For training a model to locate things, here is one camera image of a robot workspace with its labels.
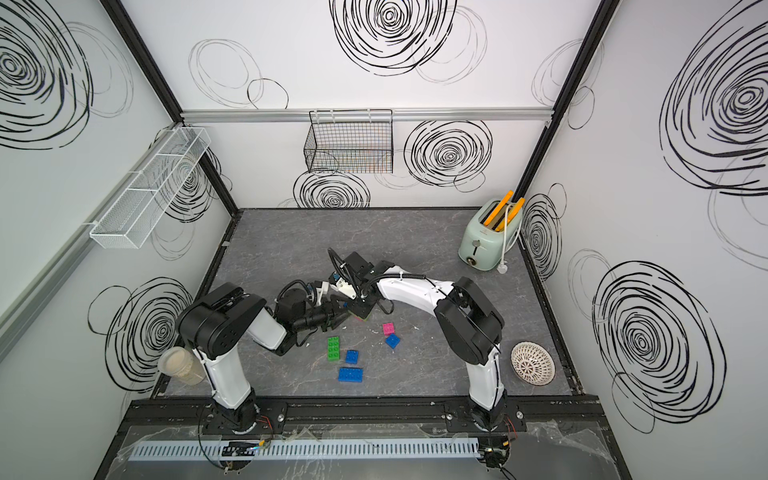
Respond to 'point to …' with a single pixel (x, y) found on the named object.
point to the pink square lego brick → (388, 328)
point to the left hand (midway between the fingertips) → (354, 310)
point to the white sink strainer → (533, 363)
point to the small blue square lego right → (392, 340)
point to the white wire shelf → (140, 206)
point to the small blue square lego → (352, 357)
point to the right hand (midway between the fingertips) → (358, 306)
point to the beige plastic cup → (181, 365)
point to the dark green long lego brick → (334, 348)
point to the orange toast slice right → (511, 215)
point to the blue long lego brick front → (351, 374)
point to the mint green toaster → (489, 234)
